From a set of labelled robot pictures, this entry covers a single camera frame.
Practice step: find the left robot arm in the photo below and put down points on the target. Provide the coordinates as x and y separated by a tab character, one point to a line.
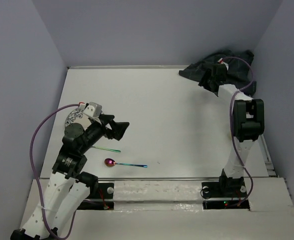
68	184

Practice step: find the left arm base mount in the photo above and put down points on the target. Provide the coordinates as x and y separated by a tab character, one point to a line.
100	199

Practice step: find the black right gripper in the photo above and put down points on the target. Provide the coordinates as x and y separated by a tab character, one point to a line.
204	81

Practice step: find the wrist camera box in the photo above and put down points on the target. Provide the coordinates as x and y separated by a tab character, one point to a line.
221	61
91	110

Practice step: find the iridescent spoon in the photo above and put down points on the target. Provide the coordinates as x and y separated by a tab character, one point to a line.
110	163

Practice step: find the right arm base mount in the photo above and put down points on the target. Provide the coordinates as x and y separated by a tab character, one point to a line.
214	199

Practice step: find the blue floral white plate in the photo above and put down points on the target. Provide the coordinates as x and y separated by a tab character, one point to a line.
76	116

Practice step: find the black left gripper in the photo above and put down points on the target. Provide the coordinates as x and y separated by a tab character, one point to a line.
118	128

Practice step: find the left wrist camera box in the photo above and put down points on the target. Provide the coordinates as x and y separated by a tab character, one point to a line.
91	110

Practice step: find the dark grey checked cloth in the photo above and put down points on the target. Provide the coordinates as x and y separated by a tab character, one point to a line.
237	75

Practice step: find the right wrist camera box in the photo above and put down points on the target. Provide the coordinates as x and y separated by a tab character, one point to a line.
221	61

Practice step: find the iridescent fork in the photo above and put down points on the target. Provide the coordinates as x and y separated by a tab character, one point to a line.
106	149

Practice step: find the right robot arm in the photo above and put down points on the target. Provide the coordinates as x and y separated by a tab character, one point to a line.
246	123

